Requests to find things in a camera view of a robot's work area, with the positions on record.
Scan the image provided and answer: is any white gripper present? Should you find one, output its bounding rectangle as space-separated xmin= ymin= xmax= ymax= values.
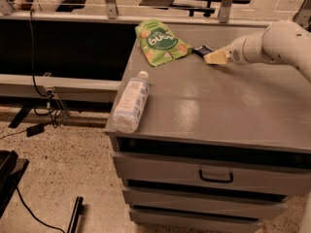
xmin=204 ymin=33 xmax=269 ymax=65

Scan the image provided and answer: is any dark blue rxbar wrapper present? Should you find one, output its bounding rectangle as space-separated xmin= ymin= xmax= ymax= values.
xmin=192 ymin=45 xmax=213 ymax=57

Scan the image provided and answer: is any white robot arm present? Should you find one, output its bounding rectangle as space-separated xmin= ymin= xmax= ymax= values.
xmin=204 ymin=20 xmax=311 ymax=83

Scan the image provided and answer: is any clear plastic water bottle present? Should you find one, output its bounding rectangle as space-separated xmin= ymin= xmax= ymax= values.
xmin=113 ymin=71 xmax=149 ymax=133

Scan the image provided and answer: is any green snack pouch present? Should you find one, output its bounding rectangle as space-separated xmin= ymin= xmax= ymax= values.
xmin=135 ymin=19 xmax=191 ymax=67

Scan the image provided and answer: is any grey drawer cabinet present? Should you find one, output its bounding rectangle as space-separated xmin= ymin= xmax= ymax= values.
xmin=106 ymin=25 xmax=311 ymax=233

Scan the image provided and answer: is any black power adapter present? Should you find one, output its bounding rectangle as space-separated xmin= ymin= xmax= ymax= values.
xmin=26 ymin=123 xmax=45 ymax=137

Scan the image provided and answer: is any black bar on floor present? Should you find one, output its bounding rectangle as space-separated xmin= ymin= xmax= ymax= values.
xmin=67 ymin=196 xmax=84 ymax=233

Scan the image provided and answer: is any black equipment at left edge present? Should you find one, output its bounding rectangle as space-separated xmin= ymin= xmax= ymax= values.
xmin=0 ymin=150 xmax=29 ymax=217

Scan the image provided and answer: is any black drawer handle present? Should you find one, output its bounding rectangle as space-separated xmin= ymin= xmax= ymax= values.
xmin=198 ymin=170 xmax=234 ymax=183

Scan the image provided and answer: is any grey metal rail frame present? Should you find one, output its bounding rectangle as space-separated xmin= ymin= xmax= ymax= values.
xmin=0 ymin=0 xmax=291 ymax=29

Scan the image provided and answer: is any black hanging cable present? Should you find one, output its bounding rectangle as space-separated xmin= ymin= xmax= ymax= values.
xmin=28 ymin=9 xmax=71 ymax=129

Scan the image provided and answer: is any black floor cable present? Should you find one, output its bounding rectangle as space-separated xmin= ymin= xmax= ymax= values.
xmin=15 ymin=186 xmax=67 ymax=233

